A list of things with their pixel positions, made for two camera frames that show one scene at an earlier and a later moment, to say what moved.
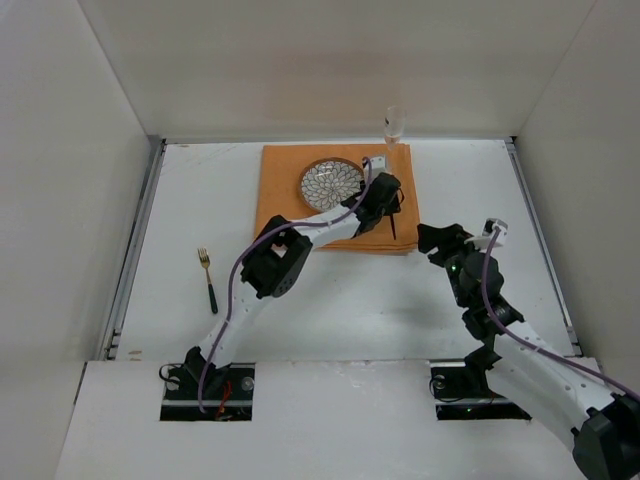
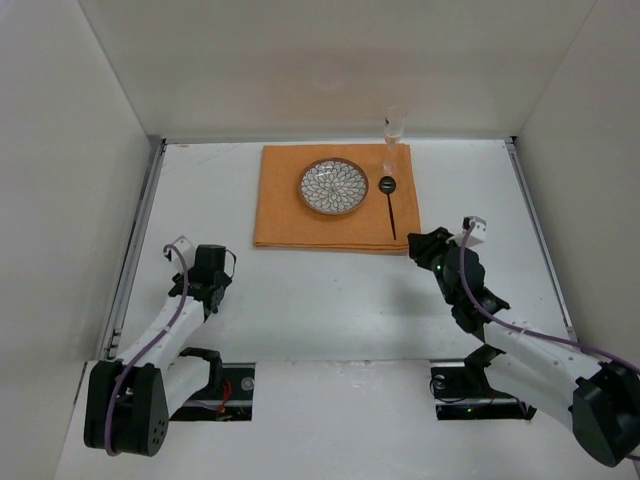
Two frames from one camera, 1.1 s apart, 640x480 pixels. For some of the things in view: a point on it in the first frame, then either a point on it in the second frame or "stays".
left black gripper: x=385 y=201 to x=201 y=288
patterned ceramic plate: x=326 y=183 stays
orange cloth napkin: x=279 y=192 stays
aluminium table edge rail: x=109 y=349 stays
